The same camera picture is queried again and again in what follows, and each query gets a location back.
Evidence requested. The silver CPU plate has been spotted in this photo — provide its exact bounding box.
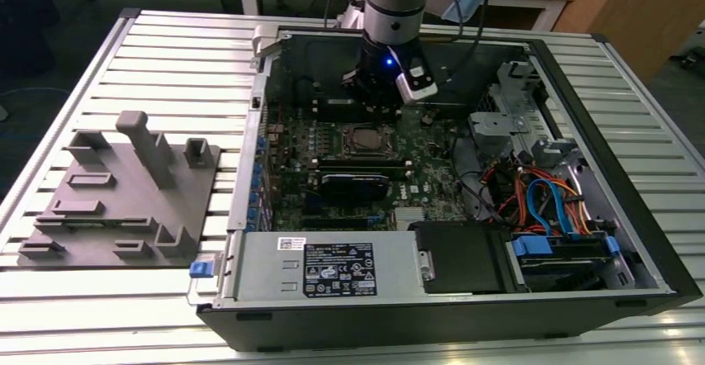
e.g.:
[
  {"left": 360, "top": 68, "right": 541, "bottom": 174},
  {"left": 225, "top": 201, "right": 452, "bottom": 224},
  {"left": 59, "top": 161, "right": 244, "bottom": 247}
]
[{"left": 352, "top": 128, "right": 382, "bottom": 149}]

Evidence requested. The metal socket cover frame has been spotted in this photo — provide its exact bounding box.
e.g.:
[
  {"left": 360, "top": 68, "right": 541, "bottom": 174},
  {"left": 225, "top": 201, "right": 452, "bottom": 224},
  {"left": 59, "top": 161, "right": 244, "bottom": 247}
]
[{"left": 341, "top": 124, "right": 397, "bottom": 158}]

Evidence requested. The black CPU socket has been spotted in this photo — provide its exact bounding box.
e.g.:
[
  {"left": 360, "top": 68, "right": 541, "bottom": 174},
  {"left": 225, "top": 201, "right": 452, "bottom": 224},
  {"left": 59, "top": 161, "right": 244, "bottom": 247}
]
[{"left": 340, "top": 123, "right": 398, "bottom": 159}]

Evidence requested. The black expansion slot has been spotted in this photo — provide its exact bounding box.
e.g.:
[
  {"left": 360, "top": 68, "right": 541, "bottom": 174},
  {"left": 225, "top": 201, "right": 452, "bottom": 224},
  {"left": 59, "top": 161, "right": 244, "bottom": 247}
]
[
  {"left": 301, "top": 221, "right": 360, "bottom": 231},
  {"left": 304, "top": 215, "right": 382, "bottom": 223}
]

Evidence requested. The RAM stick with white label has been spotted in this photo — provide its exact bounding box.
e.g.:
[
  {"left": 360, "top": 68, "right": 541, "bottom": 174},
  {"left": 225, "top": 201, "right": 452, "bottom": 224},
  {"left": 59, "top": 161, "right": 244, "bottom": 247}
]
[{"left": 314, "top": 95, "right": 358, "bottom": 112}]

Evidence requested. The black RAM stick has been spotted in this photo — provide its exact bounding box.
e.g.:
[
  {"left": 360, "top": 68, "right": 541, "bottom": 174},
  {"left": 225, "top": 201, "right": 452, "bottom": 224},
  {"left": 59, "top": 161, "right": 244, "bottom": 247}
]
[
  {"left": 317, "top": 155, "right": 413, "bottom": 167},
  {"left": 317, "top": 162, "right": 416, "bottom": 174}
]

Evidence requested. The metal drive cage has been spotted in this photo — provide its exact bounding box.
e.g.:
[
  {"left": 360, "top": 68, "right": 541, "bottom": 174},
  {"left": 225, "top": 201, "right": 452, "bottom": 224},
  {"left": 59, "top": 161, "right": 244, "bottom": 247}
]
[{"left": 466, "top": 61, "right": 586, "bottom": 168}]

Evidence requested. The black graphics card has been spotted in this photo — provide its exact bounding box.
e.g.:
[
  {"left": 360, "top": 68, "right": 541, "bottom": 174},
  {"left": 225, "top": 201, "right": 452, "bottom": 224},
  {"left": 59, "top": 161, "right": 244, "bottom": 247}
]
[{"left": 317, "top": 170, "right": 393, "bottom": 208}]

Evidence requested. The green motherboard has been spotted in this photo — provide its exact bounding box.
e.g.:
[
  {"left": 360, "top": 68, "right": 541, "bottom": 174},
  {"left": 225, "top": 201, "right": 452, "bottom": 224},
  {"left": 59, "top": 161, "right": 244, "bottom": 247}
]
[{"left": 262, "top": 104, "right": 481, "bottom": 232}]

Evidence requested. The silver chipset heatsink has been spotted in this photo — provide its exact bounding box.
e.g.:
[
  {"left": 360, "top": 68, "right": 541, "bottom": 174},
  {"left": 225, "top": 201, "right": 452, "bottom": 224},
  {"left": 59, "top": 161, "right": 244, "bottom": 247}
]
[{"left": 392, "top": 205, "right": 426, "bottom": 223}]

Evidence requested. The black power supply label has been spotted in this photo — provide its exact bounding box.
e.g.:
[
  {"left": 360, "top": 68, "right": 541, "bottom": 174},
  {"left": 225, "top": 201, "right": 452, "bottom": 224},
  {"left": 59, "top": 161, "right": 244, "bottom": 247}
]
[{"left": 302, "top": 241, "right": 378, "bottom": 299}]

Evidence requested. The hard disk in blue carrier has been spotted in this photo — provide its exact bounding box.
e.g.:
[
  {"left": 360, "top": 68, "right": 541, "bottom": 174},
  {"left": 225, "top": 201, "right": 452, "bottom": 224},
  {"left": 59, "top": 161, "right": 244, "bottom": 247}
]
[{"left": 509, "top": 232, "right": 622, "bottom": 292}]

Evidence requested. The wooden cabinet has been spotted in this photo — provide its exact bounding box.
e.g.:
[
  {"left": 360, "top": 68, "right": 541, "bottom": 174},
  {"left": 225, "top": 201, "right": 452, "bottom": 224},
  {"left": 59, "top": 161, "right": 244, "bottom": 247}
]
[{"left": 554, "top": 0, "right": 705, "bottom": 84}]

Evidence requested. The silver power supply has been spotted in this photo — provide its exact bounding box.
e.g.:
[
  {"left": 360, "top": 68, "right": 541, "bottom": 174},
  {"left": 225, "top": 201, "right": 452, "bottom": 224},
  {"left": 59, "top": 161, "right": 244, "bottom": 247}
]
[{"left": 217, "top": 230, "right": 429, "bottom": 301}]

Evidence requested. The grey parts rack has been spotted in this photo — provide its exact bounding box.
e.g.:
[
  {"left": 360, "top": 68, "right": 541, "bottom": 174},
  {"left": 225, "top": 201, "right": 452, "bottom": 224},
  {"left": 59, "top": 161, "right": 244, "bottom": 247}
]
[{"left": 16, "top": 110, "right": 224, "bottom": 268}]

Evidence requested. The black open PC case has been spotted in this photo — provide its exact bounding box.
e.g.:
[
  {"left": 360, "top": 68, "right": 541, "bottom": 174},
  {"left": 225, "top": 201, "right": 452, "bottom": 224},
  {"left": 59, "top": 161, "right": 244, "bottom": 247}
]
[{"left": 186, "top": 24, "right": 705, "bottom": 353}]

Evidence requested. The black chair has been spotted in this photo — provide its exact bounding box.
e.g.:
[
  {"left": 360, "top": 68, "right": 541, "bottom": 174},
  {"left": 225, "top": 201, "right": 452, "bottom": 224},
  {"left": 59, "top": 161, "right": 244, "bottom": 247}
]
[{"left": 0, "top": 0, "right": 60, "bottom": 78}]

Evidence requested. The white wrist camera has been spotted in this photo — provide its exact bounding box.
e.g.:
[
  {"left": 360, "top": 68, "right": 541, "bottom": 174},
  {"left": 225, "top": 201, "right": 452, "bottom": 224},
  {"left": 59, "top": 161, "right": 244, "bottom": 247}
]
[{"left": 393, "top": 65, "right": 441, "bottom": 105}]

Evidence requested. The black wire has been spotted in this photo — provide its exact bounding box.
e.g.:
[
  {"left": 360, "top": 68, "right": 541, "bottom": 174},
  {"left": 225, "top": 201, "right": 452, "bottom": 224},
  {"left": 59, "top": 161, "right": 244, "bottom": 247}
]
[{"left": 449, "top": 130, "right": 500, "bottom": 222}]

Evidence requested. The blue data wire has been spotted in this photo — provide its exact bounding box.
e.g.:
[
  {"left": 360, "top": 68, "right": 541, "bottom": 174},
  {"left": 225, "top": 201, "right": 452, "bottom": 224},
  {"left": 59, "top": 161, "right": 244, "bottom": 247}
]
[{"left": 524, "top": 178, "right": 581, "bottom": 241}]

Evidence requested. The orange power wire bundle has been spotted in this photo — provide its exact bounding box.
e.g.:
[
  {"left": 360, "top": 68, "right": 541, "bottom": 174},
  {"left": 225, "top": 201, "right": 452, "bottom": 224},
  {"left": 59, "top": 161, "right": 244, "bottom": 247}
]
[{"left": 493, "top": 165, "right": 606, "bottom": 239}]

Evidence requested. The blue floor cable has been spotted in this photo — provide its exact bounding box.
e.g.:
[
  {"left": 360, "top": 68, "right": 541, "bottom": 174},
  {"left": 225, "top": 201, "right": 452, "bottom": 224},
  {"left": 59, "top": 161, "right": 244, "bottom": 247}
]
[{"left": 0, "top": 85, "right": 73, "bottom": 98}]

